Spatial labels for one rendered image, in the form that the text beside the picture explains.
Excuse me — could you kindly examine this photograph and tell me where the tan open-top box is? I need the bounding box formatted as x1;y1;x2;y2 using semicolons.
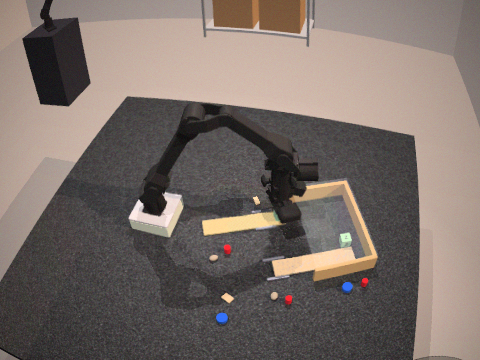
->
289;178;379;281

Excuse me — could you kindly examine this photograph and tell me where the blue cylinder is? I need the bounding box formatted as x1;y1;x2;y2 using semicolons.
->
216;313;228;324
342;282;353;293

